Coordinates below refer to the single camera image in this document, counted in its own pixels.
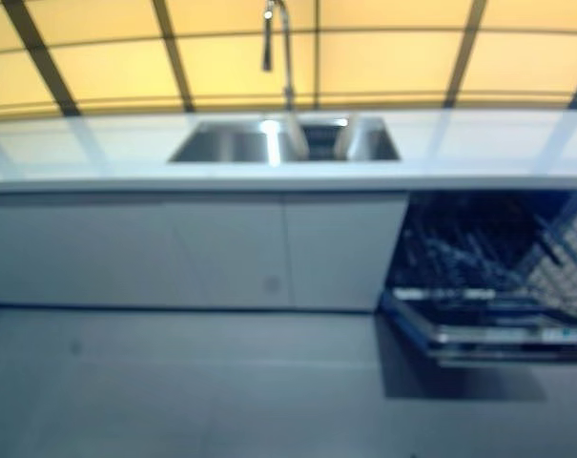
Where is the open dishwasher door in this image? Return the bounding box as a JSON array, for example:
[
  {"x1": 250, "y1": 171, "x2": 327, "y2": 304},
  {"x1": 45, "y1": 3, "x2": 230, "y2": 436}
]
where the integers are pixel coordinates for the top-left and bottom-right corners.
[{"x1": 381, "y1": 287, "x2": 577, "y2": 371}]

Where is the white glossy cabinet door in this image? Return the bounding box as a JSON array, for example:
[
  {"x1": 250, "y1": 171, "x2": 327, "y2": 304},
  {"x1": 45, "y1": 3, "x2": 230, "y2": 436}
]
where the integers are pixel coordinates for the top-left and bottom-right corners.
[
  {"x1": 281, "y1": 190, "x2": 409, "y2": 312},
  {"x1": 0, "y1": 190, "x2": 285, "y2": 309}
]

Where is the black steel roll-up rack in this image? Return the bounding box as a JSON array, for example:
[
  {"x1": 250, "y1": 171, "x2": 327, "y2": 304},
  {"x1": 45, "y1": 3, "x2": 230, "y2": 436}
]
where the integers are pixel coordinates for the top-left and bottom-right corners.
[{"x1": 299, "y1": 122, "x2": 351, "y2": 161}]

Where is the stainless steel sink basin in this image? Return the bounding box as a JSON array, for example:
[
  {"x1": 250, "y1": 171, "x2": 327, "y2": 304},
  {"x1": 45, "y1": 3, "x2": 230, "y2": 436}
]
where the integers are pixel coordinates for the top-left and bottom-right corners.
[{"x1": 167, "y1": 116, "x2": 402, "y2": 165}]

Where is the chrome pull-down kitchen faucet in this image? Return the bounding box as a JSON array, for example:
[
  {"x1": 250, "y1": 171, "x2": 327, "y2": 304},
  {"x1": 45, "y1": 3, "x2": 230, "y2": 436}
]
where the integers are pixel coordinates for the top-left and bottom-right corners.
[{"x1": 260, "y1": 0, "x2": 299, "y2": 116}]

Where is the dishwasher wire rack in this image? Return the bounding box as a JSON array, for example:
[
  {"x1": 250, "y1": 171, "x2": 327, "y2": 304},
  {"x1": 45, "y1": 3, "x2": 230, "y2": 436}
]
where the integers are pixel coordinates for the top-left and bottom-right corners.
[{"x1": 396, "y1": 190, "x2": 577, "y2": 309}]

